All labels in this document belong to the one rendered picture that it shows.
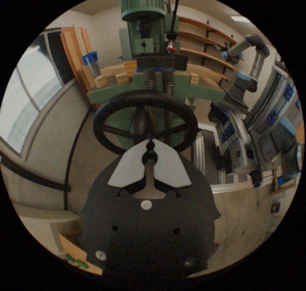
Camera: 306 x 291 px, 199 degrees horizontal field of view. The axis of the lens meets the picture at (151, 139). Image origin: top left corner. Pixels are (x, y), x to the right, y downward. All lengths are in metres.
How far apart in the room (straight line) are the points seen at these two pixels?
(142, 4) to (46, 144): 1.48
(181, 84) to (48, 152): 1.47
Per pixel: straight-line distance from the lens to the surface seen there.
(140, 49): 0.42
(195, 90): 0.37
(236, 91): 0.82
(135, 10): 0.43
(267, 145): 0.54
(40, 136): 1.40
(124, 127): 0.50
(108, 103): 0.16
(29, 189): 1.40
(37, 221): 1.21
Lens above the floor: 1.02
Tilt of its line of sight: 58 degrees down
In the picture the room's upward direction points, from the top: 4 degrees counter-clockwise
